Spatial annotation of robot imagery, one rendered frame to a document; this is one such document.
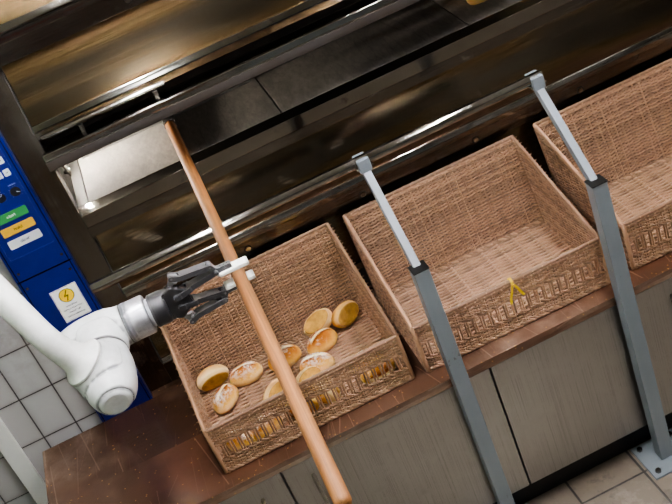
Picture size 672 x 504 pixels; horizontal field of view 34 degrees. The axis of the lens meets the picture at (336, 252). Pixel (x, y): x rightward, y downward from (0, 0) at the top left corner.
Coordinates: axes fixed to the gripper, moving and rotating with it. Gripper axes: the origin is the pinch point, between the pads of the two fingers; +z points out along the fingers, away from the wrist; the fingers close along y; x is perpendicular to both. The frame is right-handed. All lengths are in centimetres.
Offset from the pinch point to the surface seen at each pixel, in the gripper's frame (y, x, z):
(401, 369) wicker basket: 56, -16, 28
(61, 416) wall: 56, -63, -64
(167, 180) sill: 2, -64, -7
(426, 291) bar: 29.5, -4.8, 38.8
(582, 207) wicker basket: 53, -42, 95
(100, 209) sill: 2, -64, -26
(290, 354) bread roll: 56, -43, 3
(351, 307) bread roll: 56, -50, 25
